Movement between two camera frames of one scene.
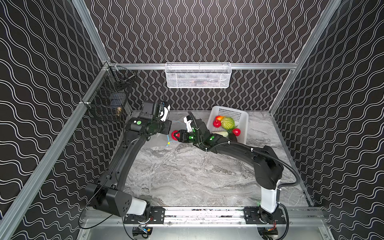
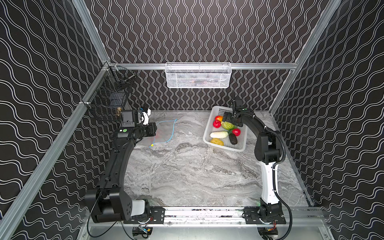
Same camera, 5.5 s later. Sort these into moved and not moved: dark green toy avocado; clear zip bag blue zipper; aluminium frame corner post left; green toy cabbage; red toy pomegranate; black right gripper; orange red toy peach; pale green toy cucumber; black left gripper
Moved: clear zip bag blue zipper; black right gripper; black left gripper
Not moved: green toy cabbage; aluminium frame corner post left; orange red toy peach; red toy pomegranate; dark green toy avocado; pale green toy cucumber
